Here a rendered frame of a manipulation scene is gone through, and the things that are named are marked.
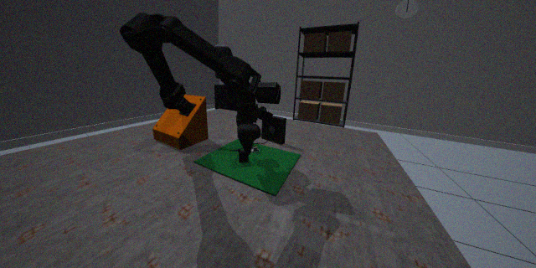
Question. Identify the green circuit board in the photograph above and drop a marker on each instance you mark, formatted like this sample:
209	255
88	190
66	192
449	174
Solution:
266	170

